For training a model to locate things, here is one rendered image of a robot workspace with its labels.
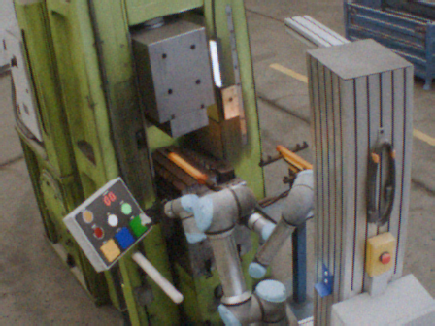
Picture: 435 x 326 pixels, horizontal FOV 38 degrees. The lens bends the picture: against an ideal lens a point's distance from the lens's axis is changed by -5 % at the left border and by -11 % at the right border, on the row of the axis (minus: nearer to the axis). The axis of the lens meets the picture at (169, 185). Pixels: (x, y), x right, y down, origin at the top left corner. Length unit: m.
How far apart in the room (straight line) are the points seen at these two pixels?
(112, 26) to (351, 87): 1.48
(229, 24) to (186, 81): 0.42
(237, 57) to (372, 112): 1.63
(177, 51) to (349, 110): 1.36
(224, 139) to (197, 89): 0.46
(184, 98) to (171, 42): 0.29
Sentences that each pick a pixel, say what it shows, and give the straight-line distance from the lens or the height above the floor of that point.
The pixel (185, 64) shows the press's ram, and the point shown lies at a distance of 3.09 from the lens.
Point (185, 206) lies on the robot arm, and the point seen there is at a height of 1.23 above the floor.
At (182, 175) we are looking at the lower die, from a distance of 3.43.
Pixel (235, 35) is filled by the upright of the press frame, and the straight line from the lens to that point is 3.38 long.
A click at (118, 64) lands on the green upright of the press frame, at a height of 1.66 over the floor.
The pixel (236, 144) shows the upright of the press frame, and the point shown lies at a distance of 3.59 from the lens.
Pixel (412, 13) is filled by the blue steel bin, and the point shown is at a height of 0.50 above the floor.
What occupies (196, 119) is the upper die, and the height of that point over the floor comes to 1.32.
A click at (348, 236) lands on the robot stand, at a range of 2.07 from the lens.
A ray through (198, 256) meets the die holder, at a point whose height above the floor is 0.60.
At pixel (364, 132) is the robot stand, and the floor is 1.85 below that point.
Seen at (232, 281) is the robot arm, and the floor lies 1.14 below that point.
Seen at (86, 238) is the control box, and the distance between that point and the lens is 2.91.
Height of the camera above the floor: 2.75
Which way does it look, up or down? 32 degrees down
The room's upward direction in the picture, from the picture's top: 9 degrees counter-clockwise
